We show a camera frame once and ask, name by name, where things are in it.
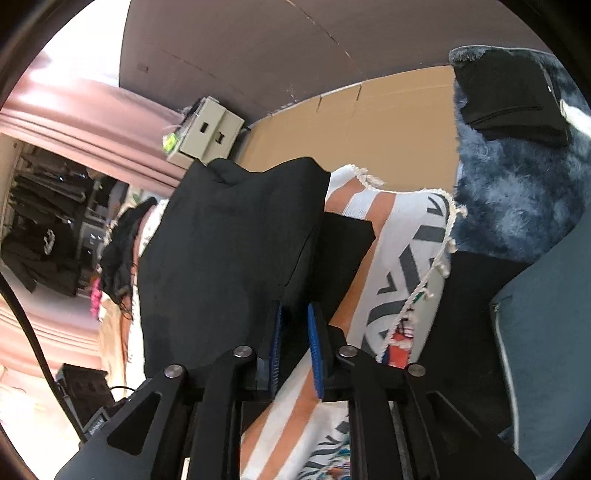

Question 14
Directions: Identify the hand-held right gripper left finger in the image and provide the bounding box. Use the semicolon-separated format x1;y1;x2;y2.
54;300;283;480

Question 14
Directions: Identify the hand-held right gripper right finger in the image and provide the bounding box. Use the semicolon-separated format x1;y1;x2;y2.
307;302;536;480

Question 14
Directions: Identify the black jacket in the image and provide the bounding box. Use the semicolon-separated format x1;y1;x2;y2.
139;157;375;377

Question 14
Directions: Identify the row of hanging dark clothes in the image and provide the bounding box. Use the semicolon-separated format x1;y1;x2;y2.
0;152;121;296

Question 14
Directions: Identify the tan blanket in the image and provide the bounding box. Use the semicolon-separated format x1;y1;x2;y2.
97;295;130;384

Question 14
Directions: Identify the pink curtain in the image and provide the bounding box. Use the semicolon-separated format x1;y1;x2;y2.
0;51;190;188
0;258;109;370

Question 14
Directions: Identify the black knitted garment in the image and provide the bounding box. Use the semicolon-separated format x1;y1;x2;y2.
99;198;158;319

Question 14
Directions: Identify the patterned white bedspread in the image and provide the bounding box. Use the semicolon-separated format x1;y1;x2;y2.
124;164;467;480

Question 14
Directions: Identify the dark cloth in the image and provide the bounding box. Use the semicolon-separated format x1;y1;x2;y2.
406;251;532;439

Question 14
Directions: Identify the white nightstand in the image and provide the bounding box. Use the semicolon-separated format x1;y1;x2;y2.
166;96;245;169

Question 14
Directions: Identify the cardboard sheet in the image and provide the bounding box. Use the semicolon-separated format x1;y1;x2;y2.
235;65;462;195

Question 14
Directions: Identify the teal fabric piece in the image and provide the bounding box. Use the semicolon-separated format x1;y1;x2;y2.
489;222;591;472

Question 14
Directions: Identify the blue furry rug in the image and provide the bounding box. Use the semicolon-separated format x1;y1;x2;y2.
448;46;591;250

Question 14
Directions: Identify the black folded garment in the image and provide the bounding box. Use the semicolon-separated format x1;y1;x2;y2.
455;46;573;148

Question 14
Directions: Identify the black cable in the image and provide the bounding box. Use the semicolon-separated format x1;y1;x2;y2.
0;272;88;439

